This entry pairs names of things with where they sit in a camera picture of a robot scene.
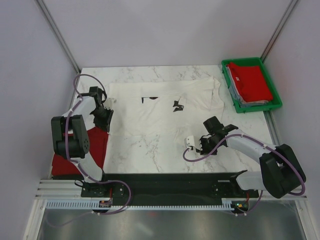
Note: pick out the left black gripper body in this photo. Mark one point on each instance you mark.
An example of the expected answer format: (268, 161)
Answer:
(102, 117)

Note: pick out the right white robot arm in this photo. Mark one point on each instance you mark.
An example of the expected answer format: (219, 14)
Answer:
(280, 171)

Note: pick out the red t shirt in bin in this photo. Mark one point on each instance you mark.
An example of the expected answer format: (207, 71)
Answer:
(250, 83)

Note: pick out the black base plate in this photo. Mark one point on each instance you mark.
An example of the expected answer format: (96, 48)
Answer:
(117, 177)

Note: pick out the folded red t shirt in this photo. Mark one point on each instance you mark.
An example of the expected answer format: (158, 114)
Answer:
(95, 144)

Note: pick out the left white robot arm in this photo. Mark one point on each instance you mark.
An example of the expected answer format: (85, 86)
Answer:
(73, 122)

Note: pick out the aluminium frame rail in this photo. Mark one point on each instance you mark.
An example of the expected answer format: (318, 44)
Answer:
(142, 186)

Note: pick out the green plastic bin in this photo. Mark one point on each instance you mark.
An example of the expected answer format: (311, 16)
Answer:
(253, 61)

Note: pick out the light blue cable duct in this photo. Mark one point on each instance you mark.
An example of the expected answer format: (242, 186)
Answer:
(95, 204)

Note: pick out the white printed t shirt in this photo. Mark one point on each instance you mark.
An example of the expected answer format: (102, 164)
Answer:
(177, 108)

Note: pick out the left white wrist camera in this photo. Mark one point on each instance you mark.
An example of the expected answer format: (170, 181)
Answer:
(110, 104)

